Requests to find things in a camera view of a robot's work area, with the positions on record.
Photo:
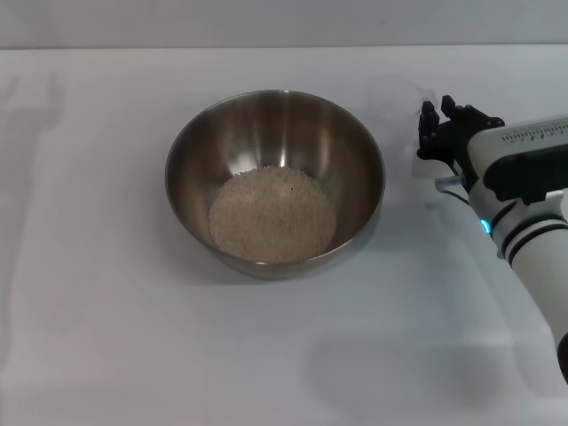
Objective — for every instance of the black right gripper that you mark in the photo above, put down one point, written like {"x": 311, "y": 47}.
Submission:
{"x": 455, "y": 142}

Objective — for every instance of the clear plastic measuring cup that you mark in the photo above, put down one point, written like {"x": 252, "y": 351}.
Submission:
{"x": 390, "y": 100}

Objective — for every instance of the stainless steel mixing bowl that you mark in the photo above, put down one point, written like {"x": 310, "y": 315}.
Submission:
{"x": 275, "y": 128}

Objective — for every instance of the white uncooked rice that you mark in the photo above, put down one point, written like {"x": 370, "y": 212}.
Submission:
{"x": 270, "y": 213}

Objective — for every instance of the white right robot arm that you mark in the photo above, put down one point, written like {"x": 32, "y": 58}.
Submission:
{"x": 532, "y": 239}

